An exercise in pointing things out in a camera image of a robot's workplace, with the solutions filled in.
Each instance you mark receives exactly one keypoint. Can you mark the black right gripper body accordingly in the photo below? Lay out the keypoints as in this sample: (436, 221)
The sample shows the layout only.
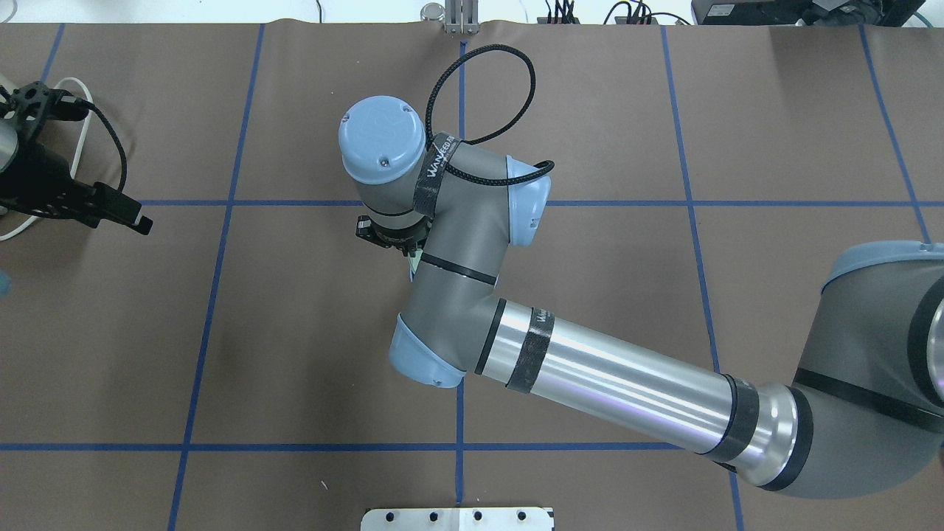
(389, 237)

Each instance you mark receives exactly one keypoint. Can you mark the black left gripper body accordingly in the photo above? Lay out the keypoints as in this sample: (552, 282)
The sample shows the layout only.
(35, 171)

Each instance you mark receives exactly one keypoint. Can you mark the green bowl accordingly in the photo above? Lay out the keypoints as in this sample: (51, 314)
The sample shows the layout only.
(414, 259)

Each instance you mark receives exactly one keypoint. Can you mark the blue bowl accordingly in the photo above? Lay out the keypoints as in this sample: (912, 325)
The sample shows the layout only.
(5, 285)

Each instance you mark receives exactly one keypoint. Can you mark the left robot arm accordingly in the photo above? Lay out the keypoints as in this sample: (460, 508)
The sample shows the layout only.
(37, 181)

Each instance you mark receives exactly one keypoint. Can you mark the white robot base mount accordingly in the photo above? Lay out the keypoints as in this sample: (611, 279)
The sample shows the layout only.
(459, 518)

